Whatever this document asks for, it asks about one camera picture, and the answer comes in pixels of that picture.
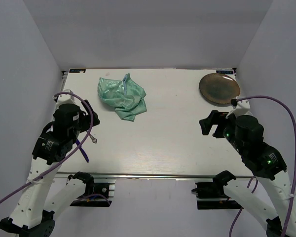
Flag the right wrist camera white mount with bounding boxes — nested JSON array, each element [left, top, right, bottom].
[[226, 97, 250, 119]]

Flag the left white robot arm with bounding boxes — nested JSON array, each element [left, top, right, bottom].
[[0, 99, 100, 237]]

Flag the purple knife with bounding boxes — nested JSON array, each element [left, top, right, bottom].
[[75, 139, 89, 163]]

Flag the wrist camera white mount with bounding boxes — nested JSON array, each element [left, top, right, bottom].
[[53, 89, 75, 104], [226, 97, 250, 119]]

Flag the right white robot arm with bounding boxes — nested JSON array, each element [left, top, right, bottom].
[[192, 110, 296, 237]]

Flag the ornate iridescent fork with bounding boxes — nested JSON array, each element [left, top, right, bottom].
[[89, 134, 98, 144]]

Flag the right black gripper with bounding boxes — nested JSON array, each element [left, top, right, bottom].
[[199, 109, 246, 155]]

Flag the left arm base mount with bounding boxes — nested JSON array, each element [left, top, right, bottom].
[[70, 179, 115, 207]]

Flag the brown ceramic plate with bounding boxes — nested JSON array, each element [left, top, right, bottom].
[[199, 73, 240, 105]]

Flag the left table corner sticker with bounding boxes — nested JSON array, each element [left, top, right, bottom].
[[69, 69, 86, 74]]

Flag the table corner sticker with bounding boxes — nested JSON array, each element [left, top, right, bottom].
[[216, 70, 234, 75], [69, 69, 86, 74]]

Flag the right table corner sticker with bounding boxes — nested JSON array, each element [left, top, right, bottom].
[[216, 70, 234, 75]]

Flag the green satin cloth napkin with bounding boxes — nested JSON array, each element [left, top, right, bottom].
[[97, 73, 147, 121]]

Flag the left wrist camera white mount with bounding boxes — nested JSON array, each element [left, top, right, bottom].
[[53, 89, 75, 104]]

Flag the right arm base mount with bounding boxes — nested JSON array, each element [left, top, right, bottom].
[[191, 182, 241, 210]]

